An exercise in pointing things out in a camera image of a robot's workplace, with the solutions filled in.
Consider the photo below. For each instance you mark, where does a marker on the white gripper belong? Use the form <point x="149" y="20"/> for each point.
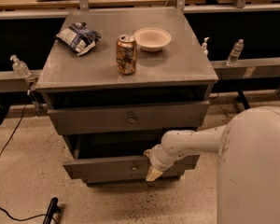
<point x="156" y="160"/>

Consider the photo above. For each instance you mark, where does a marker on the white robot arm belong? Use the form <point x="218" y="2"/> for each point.
<point x="248" y="164"/>

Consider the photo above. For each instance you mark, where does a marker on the grey top drawer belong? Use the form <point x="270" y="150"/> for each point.
<point x="124" y="118"/>

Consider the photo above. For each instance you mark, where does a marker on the grey drawer cabinet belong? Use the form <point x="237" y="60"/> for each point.
<point x="145" y="76"/>

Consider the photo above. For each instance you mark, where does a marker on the black floor stand foot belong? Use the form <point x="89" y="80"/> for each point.
<point x="52" y="209"/>

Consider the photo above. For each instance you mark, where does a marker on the black table leg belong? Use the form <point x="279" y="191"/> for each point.
<point x="241" y="98"/>

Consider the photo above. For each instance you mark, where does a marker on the orange soda can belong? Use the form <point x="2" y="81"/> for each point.
<point x="126" y="54"/>

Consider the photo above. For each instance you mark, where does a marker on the white paper bowl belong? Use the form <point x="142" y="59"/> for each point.
<point x="152" y="39"/>

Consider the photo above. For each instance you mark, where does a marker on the small white pump bottle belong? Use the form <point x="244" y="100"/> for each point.
<point x="204" y="46"/>

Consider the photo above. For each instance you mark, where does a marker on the clear plastic water bottle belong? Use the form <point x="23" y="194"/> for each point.
<point x="235" y="52"/>

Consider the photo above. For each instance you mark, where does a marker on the crumpled chip bag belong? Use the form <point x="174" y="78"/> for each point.
<point x="79" y="38"/>

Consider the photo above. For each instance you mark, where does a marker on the clear sanitizer pump bottle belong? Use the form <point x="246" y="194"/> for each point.
<point x="20" y="67"/>

